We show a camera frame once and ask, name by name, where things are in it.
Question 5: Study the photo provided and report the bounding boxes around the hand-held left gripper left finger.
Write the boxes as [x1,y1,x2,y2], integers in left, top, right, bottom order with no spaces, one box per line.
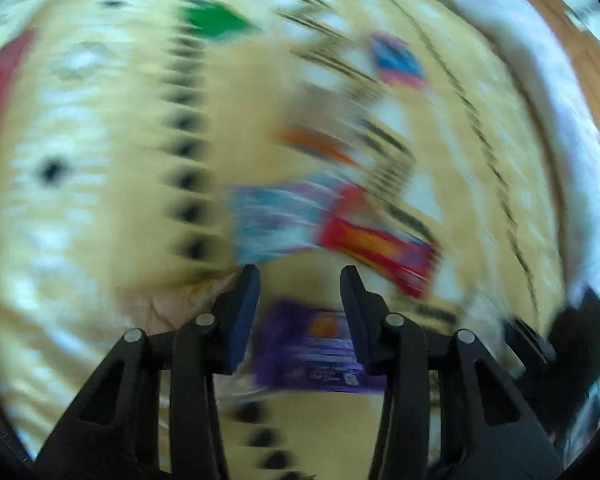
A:
[32,264,262,480]

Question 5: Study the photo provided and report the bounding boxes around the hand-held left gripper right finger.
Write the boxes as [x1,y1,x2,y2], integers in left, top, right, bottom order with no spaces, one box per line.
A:
[340,266,564,480]

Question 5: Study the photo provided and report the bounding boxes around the purple snack packet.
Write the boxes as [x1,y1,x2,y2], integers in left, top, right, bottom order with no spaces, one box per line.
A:
[252,300,386,393]

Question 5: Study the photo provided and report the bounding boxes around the red yellow snack packet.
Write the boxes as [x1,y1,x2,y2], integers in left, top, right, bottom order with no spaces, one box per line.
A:
[320,187,441,298]

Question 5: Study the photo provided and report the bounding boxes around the teal patterned snack packet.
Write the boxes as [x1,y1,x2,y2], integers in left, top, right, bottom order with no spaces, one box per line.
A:
[230,175,351,263]

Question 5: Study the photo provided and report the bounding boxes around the orange snack packet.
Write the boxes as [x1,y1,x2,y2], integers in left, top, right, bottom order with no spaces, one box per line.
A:
[277,127,366,168]

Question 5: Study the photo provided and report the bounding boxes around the pink blue snack packet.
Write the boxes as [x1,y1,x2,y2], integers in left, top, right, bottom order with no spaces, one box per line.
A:
[369,34,428,90]

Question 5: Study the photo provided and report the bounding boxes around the wooden headboard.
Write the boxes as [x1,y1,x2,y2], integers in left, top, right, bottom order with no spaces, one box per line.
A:
[497,0,600,171]

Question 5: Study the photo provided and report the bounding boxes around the green snack packet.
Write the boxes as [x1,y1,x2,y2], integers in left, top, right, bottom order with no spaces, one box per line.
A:
[185,2,258,38]

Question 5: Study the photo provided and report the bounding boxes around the red flat box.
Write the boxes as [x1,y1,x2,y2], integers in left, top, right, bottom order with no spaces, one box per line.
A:
[0,30,36,171]

